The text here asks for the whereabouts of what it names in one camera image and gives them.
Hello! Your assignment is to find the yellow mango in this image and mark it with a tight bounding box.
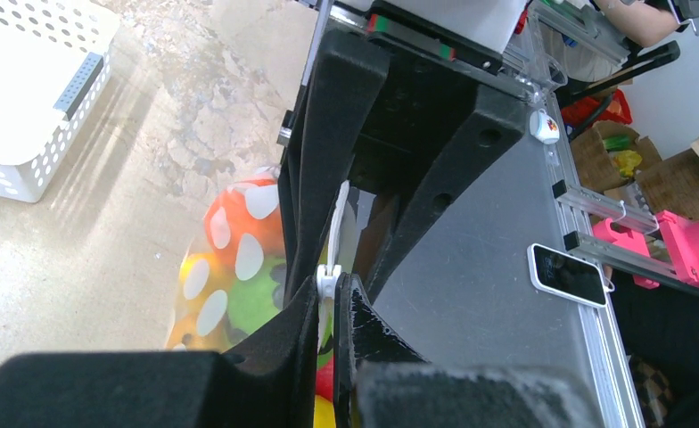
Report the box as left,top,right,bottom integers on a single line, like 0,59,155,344
313,395,336,428

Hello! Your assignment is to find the clear zip top bag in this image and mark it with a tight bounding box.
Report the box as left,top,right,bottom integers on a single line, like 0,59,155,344
163,165,363,428

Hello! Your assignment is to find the orange mango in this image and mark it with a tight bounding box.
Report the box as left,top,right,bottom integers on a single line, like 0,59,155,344
165,253,233,352

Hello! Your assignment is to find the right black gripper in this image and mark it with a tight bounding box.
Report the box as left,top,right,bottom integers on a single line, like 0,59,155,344
278,1,529,301

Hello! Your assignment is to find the white plastic basket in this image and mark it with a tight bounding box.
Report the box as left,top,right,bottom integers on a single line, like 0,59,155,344
0,0,119,203

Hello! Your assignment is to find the aluminium rail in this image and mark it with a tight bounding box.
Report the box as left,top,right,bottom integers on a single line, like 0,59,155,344
526,0,699,428

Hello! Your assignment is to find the orange fruit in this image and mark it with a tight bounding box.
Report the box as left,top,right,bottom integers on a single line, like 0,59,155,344
203,173,284,266

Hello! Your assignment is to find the white smartphone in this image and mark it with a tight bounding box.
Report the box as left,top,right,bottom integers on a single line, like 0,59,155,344
527,243,607,309

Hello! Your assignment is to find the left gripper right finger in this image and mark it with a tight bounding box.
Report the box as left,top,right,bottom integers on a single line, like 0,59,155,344
333,274,604,427

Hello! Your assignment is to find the pink plastic part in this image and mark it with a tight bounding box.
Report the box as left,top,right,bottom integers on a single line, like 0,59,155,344
592,210,699,289

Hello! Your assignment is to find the green watermelon toy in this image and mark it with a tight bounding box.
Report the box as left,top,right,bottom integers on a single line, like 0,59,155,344
226,257,286,344

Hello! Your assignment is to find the brown cardboard box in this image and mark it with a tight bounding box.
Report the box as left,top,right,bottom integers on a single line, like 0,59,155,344
571,120,699,219

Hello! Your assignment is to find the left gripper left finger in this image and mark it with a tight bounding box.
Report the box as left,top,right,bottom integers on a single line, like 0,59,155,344
0,277,319,427

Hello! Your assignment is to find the person forearm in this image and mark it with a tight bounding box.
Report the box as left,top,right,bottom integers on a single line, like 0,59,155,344
594,0,680,48

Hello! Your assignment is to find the red apple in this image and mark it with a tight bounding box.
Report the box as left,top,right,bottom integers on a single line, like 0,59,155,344
315,357,334,402

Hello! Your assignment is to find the small white cup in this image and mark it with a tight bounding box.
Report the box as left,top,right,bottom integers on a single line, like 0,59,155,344
529,109,560,144

